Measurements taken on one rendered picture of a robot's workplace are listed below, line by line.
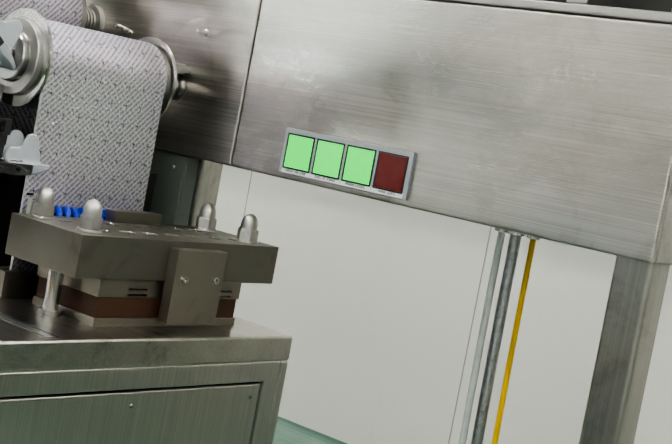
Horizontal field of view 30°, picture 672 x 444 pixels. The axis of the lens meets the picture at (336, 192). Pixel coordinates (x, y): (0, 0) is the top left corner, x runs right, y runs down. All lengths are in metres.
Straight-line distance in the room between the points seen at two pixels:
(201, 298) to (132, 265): 0.14
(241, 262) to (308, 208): 3.03
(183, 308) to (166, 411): 0.15
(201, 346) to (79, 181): 0.33
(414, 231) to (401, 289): 0.22
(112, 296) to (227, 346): 0.20
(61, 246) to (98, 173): 0.25
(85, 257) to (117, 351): 0.13
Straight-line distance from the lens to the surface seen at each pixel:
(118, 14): 2.29
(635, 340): 1.80
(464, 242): 4.53
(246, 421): 1.96
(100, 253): 1.75
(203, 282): 1.87
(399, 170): 1.81
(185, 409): 1.86
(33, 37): 1.90
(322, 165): 1.90
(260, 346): 1.93
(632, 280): 1.80
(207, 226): 2.04
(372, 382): 4.76
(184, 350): 1.81
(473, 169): 1.75
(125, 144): 2.00
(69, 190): 1.95
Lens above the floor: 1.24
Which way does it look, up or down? 3 degrees down
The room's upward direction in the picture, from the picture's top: 11 degrees clockwise
